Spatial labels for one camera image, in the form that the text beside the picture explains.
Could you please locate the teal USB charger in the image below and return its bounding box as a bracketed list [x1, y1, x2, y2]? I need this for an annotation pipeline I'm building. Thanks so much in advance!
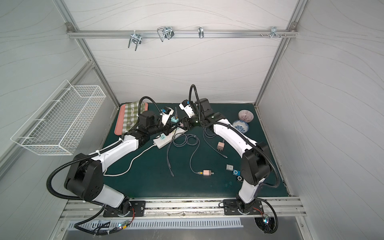
[171, 117, 179, 123]

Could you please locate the white colourful power strip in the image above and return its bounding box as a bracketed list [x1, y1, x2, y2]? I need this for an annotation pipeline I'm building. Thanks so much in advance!
[153, 128, 187, 149]

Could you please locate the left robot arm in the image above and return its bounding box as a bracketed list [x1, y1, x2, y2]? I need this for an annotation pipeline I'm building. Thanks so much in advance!
[46, 107, 174, 208]

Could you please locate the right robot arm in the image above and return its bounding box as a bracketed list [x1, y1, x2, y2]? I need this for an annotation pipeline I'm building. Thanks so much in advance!
[180, 84, 281, 205]

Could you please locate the green checkered cloth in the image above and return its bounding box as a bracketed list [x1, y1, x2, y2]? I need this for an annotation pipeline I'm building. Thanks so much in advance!
[122, 101, 146, 133]

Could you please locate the pink tray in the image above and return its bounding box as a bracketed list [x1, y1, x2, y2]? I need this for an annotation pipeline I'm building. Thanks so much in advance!
[114, 102, 149, 136]

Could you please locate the pink charger near bowls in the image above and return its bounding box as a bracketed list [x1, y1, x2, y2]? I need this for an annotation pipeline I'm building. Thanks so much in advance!
[217, 142, 225, 151]

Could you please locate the blue patterned bowl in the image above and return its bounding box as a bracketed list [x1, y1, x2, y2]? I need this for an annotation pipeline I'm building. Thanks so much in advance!
[233, 120, 250, 134]

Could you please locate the pink striped bowl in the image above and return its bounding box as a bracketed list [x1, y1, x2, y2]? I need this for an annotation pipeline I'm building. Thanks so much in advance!
[238, 110, 254, 123]

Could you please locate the pink charger near front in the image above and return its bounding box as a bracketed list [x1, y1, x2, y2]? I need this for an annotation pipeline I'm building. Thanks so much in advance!
[202, 170, 214, 176]

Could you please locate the silver mp3 player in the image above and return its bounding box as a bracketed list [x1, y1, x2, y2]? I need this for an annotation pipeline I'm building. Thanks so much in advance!
[226, 165, 234, 171]

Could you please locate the blue mp3 player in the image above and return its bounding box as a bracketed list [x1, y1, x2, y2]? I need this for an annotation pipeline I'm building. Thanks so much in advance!
[233, 170, 241, 176]

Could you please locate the metal crossbar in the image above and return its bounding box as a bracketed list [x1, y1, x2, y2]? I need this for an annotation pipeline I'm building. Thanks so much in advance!
[67, 27, 299, 40]

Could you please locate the white power strip cord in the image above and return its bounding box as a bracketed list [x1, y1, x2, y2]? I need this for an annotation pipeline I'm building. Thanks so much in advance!
[103, 144, 157, 178]

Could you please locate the white wire basket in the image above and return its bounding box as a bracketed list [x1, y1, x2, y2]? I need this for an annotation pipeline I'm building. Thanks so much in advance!
[11, 80, 106, 156]

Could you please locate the aluminium front rail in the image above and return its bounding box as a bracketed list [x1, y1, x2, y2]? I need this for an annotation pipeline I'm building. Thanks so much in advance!
[59, 196, 307, 221]

